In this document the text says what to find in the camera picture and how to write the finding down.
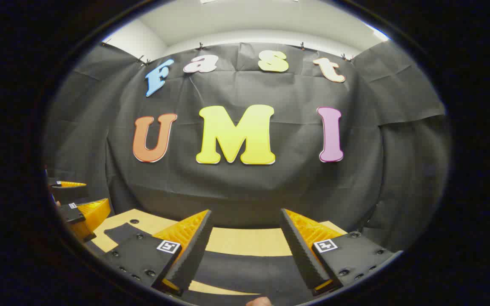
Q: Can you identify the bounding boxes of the dark grey jeans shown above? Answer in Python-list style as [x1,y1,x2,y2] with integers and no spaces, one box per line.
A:
[104,222,313,303]

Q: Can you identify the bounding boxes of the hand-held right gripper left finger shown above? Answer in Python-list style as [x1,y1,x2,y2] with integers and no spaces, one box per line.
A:
[103,209,213,297]

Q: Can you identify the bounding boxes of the black backdrop cloth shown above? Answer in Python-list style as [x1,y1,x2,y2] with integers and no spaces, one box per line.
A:
[43,40,452,255]

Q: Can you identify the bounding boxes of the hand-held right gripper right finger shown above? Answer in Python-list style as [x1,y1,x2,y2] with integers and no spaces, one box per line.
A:
[280,208,394,297]

